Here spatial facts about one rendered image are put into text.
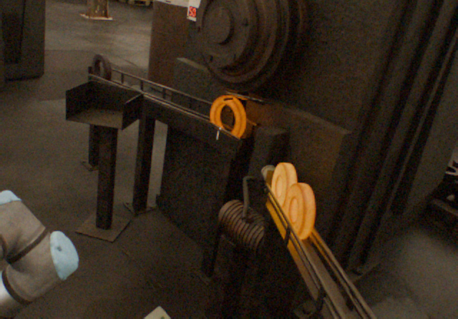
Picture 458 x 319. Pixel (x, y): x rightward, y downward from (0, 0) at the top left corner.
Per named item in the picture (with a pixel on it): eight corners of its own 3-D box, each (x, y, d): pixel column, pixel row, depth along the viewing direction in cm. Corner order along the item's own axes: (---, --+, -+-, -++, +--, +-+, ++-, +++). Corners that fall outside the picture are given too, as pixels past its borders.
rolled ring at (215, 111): (245, 105, 151) (250, 104, 153) (213, 89, 163) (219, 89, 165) (236, 148, 159) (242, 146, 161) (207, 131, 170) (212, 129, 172)
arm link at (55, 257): (56, 221, 86) (86, 254, 89) (6, 257, 85) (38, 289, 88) (49, 238, 77) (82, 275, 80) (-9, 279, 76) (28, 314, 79)
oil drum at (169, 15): (177, 74, 504) (186, -1, 468) (207, 88, 467) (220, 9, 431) (136, 75, 464) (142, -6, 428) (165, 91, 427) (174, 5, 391)
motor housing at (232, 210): (220, 298, 173) (242, 193, 152) (256, 334, 160) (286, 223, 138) (197, 312, 165) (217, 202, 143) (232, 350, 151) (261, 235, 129)
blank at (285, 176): (286, 156, 131) (276, 155, 130) (301, 174, 117) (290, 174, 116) (277, 198, 136) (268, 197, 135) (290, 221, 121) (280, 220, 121)
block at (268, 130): (262, 177, 162) (275, 122, 152) (278, 186, 157) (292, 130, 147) (245, 182, 154) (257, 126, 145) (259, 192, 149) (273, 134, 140)
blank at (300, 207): (301, 174, 117) (290, 174, 116) (320, 198, 102) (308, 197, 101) (290, 221, 121) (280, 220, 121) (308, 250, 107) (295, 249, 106)
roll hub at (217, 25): (200, 55, 157) (210, -22, 145) (250, 76, 139) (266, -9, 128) (189, 55, 153) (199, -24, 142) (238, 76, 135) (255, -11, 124)
